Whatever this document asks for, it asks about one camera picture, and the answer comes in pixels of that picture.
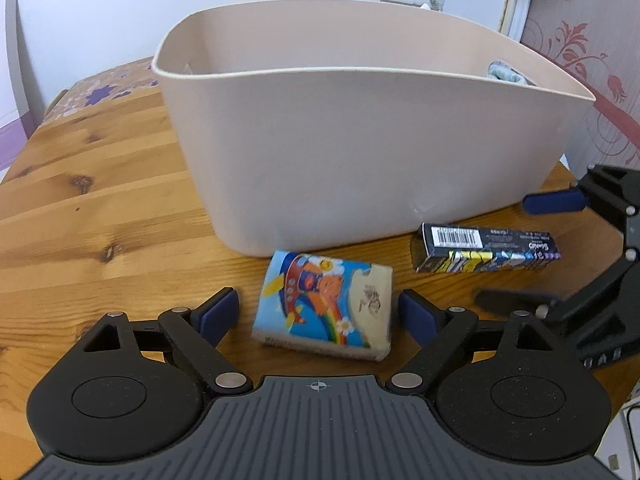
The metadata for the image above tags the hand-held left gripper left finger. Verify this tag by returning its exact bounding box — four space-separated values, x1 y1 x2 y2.
80 287 255 395

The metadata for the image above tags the black printed carton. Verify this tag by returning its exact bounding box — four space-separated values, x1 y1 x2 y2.
411 223 562 275

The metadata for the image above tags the cartoon printed tissue packet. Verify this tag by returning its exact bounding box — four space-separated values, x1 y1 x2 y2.
251 250 395 362

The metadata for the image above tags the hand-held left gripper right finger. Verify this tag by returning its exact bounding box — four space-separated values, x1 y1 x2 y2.
391 289 551 396

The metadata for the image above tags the floral patterned wardrobe door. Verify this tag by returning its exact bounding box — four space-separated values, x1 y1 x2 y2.
500 0 640 171

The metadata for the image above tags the green plaid cloth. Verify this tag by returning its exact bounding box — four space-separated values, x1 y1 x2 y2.
486 60 538 86

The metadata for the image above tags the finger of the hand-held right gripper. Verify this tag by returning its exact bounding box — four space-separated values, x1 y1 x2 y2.
522 165 640 241
474 250 640 323

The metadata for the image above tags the purple floral table mat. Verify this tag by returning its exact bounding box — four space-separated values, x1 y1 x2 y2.
37 56 166 128

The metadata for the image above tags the beige plastic basin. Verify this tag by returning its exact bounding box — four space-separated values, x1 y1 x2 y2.
151 0 597 259

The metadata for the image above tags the pink purple headboard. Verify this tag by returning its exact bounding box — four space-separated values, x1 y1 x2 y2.
0 0 36 171

